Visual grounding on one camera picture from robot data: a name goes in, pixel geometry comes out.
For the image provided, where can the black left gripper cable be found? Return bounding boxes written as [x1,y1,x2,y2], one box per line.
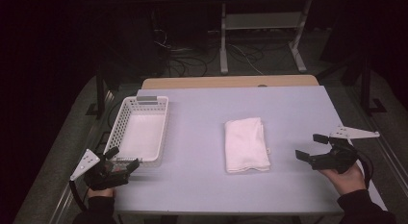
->
[68,180,89,212]

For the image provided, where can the wooden table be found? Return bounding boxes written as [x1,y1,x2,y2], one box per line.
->
[140,74,320,90]

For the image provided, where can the cables on floor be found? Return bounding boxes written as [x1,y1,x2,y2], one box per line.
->
[153,28,268,78]

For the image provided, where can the person's left hand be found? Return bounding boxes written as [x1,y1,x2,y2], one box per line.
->
[87,187,115,199]

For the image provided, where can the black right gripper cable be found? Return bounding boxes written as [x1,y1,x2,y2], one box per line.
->
[351,148,375,190]

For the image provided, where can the white perforated plastic basket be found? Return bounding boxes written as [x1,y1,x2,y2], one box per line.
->
[102,94,170,168]

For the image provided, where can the white towel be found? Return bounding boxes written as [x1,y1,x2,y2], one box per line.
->
[223,116,272,174]

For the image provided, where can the person's right hand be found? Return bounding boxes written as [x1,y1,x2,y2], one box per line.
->
[319,162,368,196]

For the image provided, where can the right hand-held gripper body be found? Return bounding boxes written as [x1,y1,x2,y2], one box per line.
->
[309,125,381,175]

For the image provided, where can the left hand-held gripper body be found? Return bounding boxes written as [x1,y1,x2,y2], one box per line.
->
[69,148,133,191]

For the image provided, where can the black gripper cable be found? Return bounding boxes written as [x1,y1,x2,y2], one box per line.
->
[351,148,375,190]
[68,180,89,212]

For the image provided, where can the black floor stand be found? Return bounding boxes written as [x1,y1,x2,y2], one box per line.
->
[359,56,389,116]
[85,68,120,120]

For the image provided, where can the grey metal stand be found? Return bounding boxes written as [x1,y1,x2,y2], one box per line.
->
[218,0,313,76]

